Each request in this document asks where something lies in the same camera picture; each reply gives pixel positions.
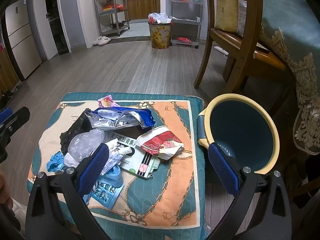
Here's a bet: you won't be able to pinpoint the white paper leaflet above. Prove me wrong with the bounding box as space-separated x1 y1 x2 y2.
100 140 135 175

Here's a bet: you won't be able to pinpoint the person's left hand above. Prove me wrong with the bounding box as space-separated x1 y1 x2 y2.
0 170 13 208

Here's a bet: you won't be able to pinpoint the black flat box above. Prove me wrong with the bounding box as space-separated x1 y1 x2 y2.
254 41 270 54

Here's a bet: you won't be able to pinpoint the white green medicine box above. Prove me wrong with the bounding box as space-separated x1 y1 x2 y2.
110 127 160 180

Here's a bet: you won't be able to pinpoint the red floral paper packet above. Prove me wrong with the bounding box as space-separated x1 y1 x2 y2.
135 126 185 160

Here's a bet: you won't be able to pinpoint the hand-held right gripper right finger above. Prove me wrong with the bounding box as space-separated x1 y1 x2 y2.
207 142 293 240

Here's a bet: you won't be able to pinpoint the blue blister pack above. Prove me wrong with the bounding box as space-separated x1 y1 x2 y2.
90 177 124 210

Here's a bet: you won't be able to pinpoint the white refrigerator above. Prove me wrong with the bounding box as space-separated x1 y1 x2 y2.
5 0 43 80

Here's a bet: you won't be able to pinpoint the grey plastic shelf rack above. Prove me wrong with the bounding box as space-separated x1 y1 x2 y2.
171 0 204 49

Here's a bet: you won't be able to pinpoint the pink purple candy wrapper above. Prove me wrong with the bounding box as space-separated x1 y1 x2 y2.
97 94 120 109

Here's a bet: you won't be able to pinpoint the clear plastic bag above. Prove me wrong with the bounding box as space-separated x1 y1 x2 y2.
67 129 105 166

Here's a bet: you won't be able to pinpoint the heap of white rubbish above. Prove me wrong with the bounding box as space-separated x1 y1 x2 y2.
148 12 173 24

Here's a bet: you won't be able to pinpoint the light blue plastic bag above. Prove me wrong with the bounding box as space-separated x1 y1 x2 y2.
82 165 124 188

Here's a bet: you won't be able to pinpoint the blue bin with yellow rim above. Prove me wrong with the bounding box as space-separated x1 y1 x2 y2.
197 93 280 175

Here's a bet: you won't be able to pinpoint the blue rubber glove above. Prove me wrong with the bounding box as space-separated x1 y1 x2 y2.
46 151 67 173

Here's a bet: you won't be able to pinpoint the teal lace tablecloth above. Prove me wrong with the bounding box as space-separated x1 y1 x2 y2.
259 0 320 155

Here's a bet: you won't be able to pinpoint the white door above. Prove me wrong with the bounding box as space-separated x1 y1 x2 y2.
32 0 59 60

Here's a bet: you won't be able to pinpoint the blue foil snack wrapper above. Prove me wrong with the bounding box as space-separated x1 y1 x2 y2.
89 107 156 130

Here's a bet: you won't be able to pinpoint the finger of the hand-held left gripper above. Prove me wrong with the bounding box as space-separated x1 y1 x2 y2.
0 106 31 143

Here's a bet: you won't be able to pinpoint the wooden chair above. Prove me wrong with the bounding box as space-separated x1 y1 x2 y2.
194 0 288 98

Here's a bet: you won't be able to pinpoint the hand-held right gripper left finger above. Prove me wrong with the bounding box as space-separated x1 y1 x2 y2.
25 142 113 240

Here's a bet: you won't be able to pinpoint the teal patterned cushion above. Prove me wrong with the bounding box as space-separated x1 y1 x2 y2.
27 92 208 240

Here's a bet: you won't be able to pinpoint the red orange packets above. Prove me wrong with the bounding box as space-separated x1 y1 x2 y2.
103 3 124 12

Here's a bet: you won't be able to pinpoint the white power strip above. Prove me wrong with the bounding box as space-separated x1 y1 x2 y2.
214 45 229 56

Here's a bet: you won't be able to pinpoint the wooden kitchen cabinet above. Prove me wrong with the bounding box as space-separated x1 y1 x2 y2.
124 0 161 20

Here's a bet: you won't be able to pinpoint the black plastic bag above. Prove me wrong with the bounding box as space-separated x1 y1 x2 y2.
59 108 94 155

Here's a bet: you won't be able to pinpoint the yellow parcel with label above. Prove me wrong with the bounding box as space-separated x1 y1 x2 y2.
214 0 248 35

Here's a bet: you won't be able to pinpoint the metal shelf rack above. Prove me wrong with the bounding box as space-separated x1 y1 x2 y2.
92 0 130 37

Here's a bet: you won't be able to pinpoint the floral waste bin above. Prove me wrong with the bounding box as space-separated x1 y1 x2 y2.
148 21 173 49

